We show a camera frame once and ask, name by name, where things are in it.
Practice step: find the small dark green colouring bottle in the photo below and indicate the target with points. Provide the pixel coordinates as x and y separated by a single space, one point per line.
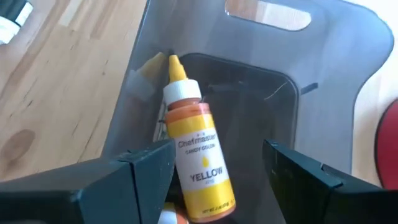
12 15

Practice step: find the large orange colouring bottle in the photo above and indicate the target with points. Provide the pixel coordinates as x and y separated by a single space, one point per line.
174 216

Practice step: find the translucent grey plastic bin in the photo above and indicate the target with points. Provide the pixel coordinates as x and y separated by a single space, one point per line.
326 77

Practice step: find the red desk lamp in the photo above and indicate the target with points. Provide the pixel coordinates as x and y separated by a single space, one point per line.
390 146

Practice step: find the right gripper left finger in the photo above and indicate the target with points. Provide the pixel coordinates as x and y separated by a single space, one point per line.
93 193

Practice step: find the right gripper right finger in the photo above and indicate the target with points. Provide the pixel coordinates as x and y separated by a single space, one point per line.
311 199

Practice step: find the large yellow colouring bottle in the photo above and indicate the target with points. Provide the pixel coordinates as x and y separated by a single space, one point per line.
202 155

